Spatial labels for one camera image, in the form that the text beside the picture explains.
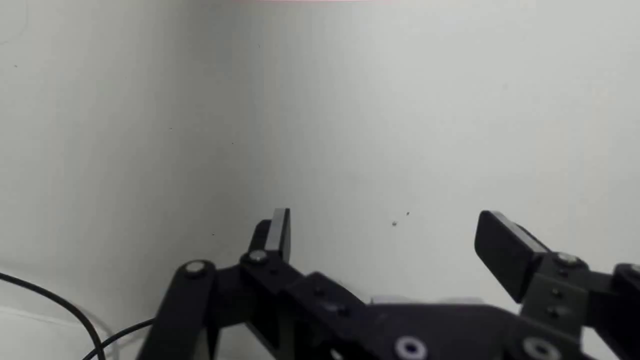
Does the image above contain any black microwave power cable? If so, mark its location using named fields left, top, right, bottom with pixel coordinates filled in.
left=0, top=271, right=158, bottom=360

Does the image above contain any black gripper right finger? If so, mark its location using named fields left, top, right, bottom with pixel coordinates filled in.
left=473, top=210, right=640, bottom=360

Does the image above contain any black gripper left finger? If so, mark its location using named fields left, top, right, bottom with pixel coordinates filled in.
left=136, top=206, right=375, bottom=360

